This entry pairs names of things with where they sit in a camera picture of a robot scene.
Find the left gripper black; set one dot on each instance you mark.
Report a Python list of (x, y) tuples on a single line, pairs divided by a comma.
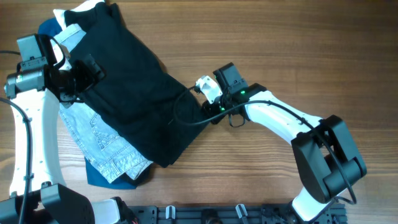
[(89, 79)]

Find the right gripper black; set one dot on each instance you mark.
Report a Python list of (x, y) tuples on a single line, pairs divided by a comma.
[(209, 109)]

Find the black shorts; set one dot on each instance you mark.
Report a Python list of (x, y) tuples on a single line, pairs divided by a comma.
[(136, 98)]

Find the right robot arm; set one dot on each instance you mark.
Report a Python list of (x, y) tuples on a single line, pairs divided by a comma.
[(327, 157)]

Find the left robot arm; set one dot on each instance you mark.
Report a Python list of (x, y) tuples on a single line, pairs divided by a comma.
[(38, 192)]

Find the light blue denim shorts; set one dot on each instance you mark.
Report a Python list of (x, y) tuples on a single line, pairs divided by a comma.
[(102, 140)]

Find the blue garment at bottom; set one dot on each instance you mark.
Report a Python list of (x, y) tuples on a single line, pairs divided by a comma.
[(102, 177)]

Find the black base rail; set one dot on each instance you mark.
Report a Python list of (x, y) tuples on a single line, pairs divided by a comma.
[(236, 214)]

